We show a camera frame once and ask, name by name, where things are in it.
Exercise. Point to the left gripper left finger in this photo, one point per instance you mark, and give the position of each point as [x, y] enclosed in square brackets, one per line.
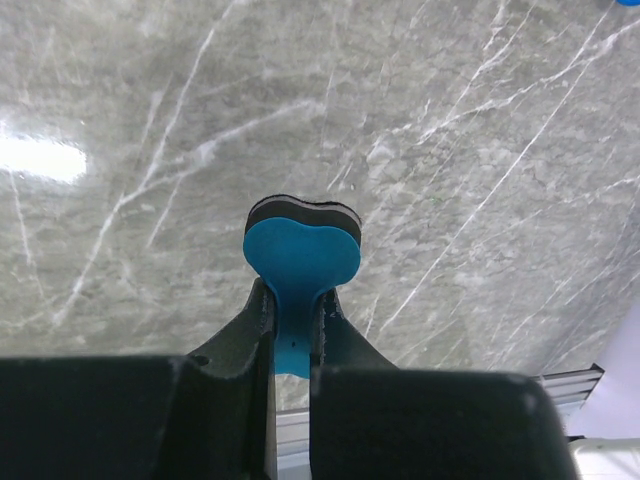
[240, 402]

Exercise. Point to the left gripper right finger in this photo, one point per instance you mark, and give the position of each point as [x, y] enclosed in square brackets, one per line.
[336, 342]

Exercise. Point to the blue heart-shaped eraser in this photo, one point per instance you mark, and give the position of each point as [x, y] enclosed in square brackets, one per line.
[301, 250]

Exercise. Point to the aluminium mounting rail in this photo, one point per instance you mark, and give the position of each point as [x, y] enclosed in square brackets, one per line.
[568, 390]

